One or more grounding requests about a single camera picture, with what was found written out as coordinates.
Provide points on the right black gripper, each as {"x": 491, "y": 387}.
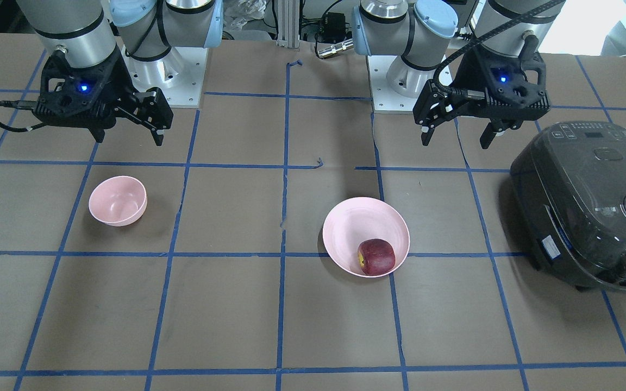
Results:
{"x": 119, "y": 81}

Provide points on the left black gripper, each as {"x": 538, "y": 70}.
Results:
{"x": 468, "y": 74}

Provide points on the small pink bowl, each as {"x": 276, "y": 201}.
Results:
{"x": 118, "y": 201}

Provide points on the red apple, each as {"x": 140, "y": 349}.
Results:
{"x": 376, "y": 256}

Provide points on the pink plate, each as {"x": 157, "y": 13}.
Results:
{"x": 359, "y": 219}

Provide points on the metal cylinder connector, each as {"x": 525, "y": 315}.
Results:
{"x": 334, "y": 49}

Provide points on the dark grey rice cooker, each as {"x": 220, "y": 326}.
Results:
{"x": 570, "y": 186}

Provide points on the aluminium frame post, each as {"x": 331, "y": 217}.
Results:
{"x": 288, "y": 23}

